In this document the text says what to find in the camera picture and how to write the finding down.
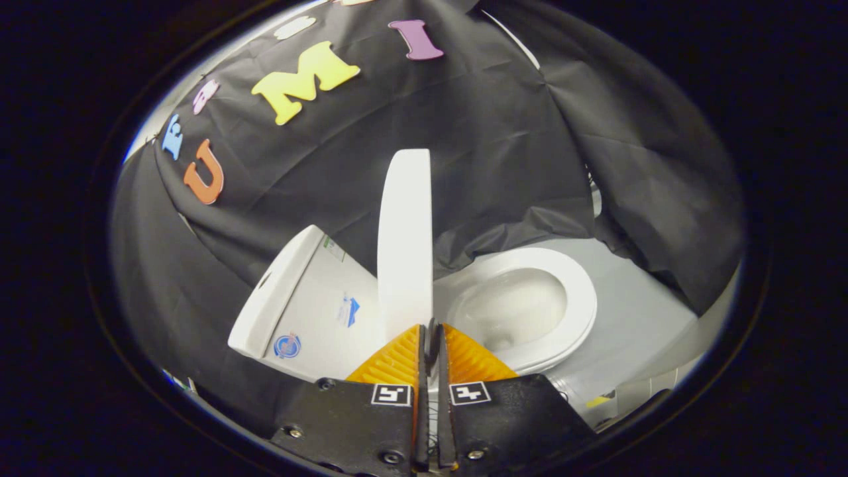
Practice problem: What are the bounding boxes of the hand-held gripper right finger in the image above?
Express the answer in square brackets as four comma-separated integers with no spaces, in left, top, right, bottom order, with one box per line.
[434,323,597,472]

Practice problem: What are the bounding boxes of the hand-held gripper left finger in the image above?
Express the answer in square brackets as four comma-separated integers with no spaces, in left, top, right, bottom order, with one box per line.
[268,323,430,475]

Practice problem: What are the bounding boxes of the white toilet bowl with seat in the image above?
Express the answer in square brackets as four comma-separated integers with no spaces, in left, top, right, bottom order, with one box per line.
[431,247,598,376]

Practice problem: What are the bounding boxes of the black backdrop cloth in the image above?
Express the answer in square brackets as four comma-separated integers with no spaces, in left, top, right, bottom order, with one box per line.
[109,0,746,425]

